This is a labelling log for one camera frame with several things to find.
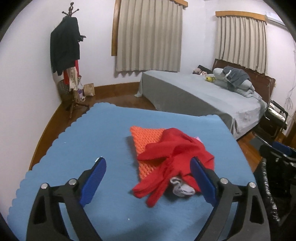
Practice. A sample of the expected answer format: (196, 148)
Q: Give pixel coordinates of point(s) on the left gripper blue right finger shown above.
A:
(250, 221)

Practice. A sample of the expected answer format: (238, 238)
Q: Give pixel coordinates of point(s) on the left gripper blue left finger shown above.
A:
(46, 221)

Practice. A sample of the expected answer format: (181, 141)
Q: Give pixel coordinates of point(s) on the grey white sock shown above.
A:
(181, 188)

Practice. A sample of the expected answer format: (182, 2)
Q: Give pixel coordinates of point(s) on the red knit gloves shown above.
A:
(171, 155)

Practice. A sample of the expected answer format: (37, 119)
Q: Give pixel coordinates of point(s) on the black lined trash bin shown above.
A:
(277, 189)

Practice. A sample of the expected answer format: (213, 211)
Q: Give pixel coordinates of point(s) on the grey floor mat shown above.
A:
(256, 143)

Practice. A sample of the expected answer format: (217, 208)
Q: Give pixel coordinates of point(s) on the black metal chair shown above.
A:
(273, 121)

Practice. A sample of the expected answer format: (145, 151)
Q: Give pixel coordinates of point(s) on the wooden headboard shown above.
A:
(263, 84)

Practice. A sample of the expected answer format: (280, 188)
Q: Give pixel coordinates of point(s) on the grey folded quilt pile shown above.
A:
(246, 89)

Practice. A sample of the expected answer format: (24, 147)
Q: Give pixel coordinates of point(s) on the dark grey blanket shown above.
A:
(234, 76)

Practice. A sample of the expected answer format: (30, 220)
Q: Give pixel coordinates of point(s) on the yellow plush toy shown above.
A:
(210, 79)

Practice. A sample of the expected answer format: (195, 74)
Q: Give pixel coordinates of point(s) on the striped laundry basket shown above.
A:
(67, 94)

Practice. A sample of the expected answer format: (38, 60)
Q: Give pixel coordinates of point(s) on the bed with grey sheet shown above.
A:
(192, 95)

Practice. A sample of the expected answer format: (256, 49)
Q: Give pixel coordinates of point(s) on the brown paper bag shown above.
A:
(89, 90)

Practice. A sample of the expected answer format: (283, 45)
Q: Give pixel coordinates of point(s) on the pink plush toy on bed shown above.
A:
(199, 71)

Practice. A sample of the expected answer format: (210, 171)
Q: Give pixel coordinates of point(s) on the red hanging garment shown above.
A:
(71, 75)

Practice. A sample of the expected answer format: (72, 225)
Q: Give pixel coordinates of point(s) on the right beige curtain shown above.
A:
(242, 41)

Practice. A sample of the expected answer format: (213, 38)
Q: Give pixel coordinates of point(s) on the beige curtain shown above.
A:
(242, 41)
(149, 36)

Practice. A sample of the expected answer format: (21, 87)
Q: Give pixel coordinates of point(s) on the black hanging coat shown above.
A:
(59, 50)

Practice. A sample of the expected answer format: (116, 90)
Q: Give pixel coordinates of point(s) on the left beige curtain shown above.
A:
(149, 36)

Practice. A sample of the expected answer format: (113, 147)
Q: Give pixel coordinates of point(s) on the wooden coat rack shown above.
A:
(74, 51)

